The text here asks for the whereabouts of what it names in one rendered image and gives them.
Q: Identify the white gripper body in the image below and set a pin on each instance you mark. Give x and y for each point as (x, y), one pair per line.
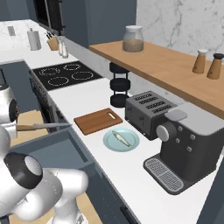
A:
(10, 130)

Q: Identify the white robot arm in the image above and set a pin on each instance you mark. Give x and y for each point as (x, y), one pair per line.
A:
(67, 186)

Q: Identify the blue grey open drawer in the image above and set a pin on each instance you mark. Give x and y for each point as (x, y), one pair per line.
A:
(61, 148)

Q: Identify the brown wooden cutting board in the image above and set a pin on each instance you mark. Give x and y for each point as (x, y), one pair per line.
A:
(97, 120)

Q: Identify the wooden knife block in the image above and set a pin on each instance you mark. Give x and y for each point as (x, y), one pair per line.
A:
(53, 43)

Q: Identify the light blue plate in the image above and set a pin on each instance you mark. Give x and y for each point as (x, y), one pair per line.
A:
(112, 144)

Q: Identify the pale fish meat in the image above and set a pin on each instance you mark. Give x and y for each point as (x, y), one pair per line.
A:
(122, 138)

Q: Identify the dark oven under hob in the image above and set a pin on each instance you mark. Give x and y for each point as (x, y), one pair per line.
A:
(43, 102)

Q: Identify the blue grey corner cupboards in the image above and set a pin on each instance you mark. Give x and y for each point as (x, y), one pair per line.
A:
(20, 84)

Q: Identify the black hob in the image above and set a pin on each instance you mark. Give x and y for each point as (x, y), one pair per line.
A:
(65, 76)

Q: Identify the small white bottle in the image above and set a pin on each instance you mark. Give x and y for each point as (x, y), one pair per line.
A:
(60, 48)
(65, 52)

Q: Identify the black tiered stand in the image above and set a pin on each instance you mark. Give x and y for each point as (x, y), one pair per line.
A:
(119, 84)

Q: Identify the blue grey cupboard door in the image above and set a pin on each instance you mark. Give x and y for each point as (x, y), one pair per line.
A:
(108, 198)

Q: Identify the dark grey toaster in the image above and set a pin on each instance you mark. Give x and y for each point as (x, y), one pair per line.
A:
(143, 116)

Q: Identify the tall blue grey cupboards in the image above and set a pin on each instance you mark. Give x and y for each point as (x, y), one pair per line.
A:
(102, 20)

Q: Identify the glass jar with lid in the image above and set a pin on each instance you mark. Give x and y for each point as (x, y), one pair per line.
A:
(133, 40)

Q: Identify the wooden shelf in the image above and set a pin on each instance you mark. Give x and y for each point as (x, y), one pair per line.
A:
(163, 68)

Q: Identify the dark grey coffee machine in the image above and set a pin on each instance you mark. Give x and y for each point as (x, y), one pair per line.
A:
(189, 157)

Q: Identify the white capped wooden shaker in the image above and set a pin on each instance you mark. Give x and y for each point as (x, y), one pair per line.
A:
(200, 63)

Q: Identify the black capped wooden shaker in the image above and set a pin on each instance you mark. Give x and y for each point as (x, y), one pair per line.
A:
(215, 68)

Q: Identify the blue grey side panel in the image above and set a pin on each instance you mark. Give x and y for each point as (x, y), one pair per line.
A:
(213, 201)

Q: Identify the grey wall socket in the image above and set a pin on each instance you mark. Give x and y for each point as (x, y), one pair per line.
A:
(11, 31)

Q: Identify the black wall oven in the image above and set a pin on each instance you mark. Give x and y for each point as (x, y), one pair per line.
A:
(49, 14)

